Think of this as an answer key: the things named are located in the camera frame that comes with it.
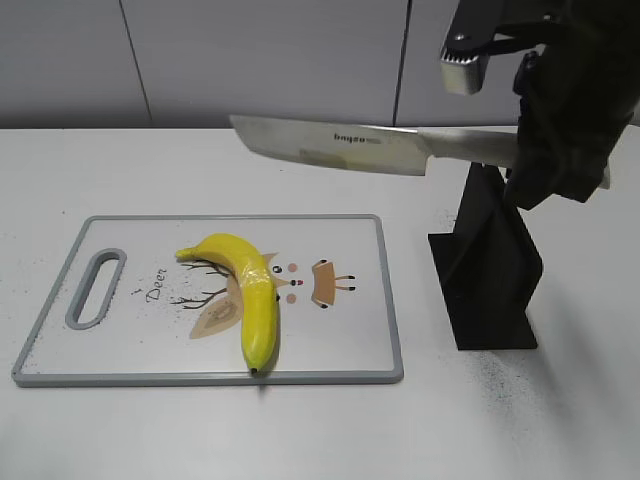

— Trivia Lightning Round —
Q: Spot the steel cleaver knife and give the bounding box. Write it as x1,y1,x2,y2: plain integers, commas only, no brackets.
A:
229,114,613,191

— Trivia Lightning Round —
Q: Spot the yellow plastic banana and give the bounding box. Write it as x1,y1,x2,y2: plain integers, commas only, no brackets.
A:
175,233,279,374

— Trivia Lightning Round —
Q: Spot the white grey-rimmed cutting board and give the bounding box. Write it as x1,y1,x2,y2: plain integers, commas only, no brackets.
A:
12,214,404,387

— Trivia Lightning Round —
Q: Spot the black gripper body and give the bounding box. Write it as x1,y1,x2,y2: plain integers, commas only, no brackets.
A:
452,1,639,209

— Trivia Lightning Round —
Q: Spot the black knife stand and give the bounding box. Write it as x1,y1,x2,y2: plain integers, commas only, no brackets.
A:
428,164,543,351

